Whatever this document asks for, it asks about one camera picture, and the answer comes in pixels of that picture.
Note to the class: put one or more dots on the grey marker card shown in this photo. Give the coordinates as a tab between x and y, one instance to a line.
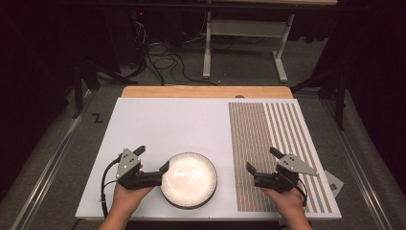
333	182

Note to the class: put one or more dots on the white desk frame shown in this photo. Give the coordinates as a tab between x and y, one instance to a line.
245	28

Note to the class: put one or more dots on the metal floor rail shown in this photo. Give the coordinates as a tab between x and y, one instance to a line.
51	159
357	159

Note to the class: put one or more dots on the black stand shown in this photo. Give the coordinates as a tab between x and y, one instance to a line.
86	76
338	86

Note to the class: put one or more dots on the wooden table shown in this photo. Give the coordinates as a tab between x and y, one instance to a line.
204	92

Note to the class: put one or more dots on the white plate with streaked rim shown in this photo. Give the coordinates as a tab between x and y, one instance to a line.
188	177
191	207

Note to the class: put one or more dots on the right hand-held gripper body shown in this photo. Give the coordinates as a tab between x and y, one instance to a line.
293	164

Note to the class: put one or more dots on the dark computer tower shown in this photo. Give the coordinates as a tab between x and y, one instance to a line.
139	32

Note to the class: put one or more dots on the person's left hand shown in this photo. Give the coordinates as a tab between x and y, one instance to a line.
126	201

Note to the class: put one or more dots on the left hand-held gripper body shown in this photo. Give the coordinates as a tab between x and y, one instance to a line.
127	166

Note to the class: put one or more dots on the brown striped placemat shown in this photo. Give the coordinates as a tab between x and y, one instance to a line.
252	134

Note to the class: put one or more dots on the person's right hand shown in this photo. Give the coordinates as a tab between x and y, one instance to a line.
290	204

